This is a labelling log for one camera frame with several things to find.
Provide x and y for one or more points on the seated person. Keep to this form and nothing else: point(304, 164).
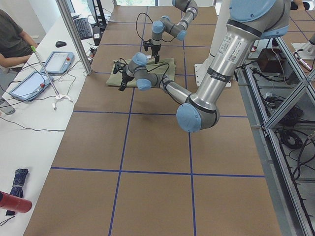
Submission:
point(15, 43)

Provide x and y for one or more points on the near teach pendant tablet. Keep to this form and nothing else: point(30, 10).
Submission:
point(30, 87)

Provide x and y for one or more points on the far teach pendant tablet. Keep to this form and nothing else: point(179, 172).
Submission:
point(58, 62)

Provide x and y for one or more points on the red cylindrical bottle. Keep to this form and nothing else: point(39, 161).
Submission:
point(14, 203)

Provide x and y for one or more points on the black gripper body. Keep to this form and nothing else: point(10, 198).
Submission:
point(125, 78)
point(155, 49)

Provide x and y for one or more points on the metal reaching stick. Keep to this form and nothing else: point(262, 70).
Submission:
point(58, 96)

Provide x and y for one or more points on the folded dark blue umbrella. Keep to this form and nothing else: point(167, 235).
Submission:
point(17, 186)

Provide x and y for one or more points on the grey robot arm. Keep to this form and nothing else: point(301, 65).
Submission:
point(177, 30)
point(247, 21)

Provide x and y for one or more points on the brown box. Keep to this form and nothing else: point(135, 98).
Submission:
point(270, 60)

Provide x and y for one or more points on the aluminium camera post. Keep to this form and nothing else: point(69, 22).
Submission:
point(68, 21)

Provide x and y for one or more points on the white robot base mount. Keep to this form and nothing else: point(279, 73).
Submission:
point(200, 71)

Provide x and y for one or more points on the black keyboard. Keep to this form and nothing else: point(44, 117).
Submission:
point(83, 27)

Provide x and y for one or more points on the green long-sleeve shirt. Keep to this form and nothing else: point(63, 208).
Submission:
point(146, 76)

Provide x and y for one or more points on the aluminium frame rail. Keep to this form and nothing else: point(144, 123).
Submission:
point(281, 109)

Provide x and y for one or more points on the black computer mouse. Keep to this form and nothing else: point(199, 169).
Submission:
point(59, 44)

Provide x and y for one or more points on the teach pendant tablet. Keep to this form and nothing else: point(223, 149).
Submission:
point(58, 62)
point(30, 87)

